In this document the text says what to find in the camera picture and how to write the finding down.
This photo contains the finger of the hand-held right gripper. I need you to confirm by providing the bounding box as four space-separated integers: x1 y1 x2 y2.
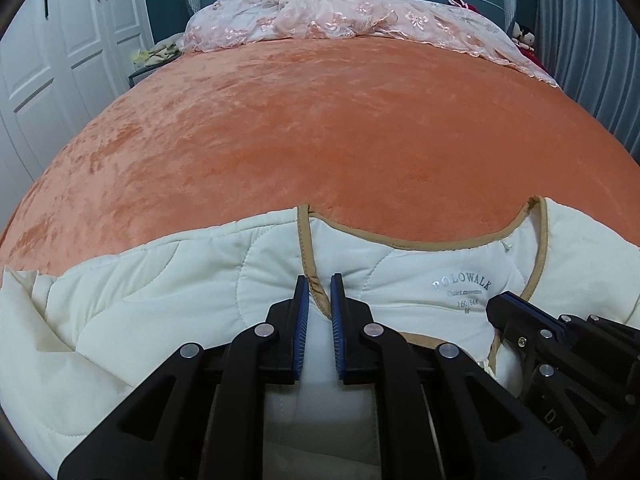
486 295 568 401
500 291 640 343

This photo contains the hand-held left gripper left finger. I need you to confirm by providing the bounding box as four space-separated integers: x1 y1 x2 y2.
57 275 311 480

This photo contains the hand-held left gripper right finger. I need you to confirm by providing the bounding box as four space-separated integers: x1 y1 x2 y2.
330 272 586 480

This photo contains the cream quilted jacket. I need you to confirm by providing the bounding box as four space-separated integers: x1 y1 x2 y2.
0 196 640 480

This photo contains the orange plush blanket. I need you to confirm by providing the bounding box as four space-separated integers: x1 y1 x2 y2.
0 35 640 281

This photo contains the red cushion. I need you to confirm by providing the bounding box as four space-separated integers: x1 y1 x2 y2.
520 45 547 76

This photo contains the blue-grey curtain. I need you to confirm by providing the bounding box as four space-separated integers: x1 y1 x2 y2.
532 0 640 156

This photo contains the yellowish cloth pile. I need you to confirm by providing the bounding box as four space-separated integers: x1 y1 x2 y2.
132 42 183 67

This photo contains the pink embroidered quilt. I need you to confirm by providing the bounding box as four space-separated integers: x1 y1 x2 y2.
180 0 561 88

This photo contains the white wardrobe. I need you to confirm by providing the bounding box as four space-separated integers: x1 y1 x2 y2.
0 0 156 216

